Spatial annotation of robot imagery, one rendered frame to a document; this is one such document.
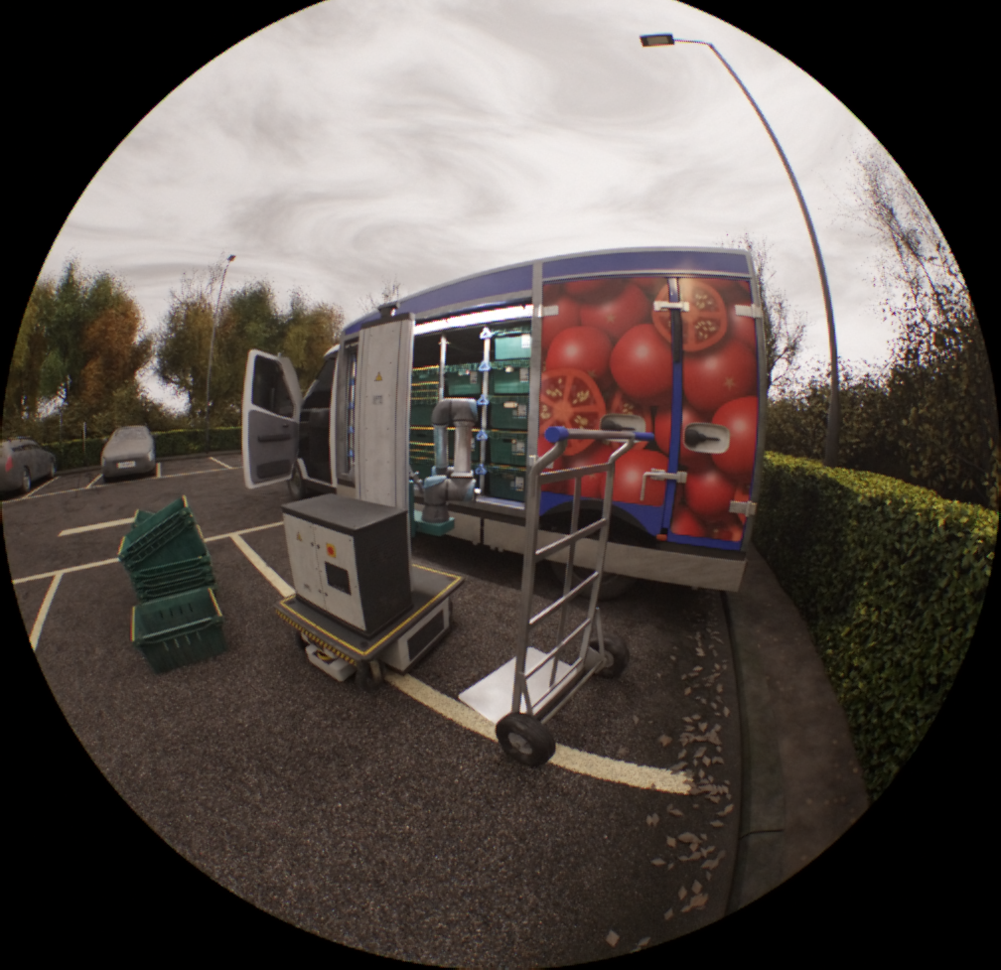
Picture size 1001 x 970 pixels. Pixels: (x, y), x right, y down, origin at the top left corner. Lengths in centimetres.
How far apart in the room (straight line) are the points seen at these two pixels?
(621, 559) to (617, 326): 149
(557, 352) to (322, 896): 282
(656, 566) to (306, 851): 226
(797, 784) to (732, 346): 218
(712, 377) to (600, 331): 76
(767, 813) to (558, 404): 239
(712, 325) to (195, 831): 332
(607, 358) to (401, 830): 248
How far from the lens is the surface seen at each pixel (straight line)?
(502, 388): 251
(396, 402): 159
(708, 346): 208
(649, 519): 207
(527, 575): 95
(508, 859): 126
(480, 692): 165
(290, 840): 139
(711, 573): 220
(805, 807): 160
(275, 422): 462
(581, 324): 218
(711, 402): 202
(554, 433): 68
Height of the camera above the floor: 123
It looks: 8 degrees down
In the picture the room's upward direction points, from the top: 2 degrees clockwise
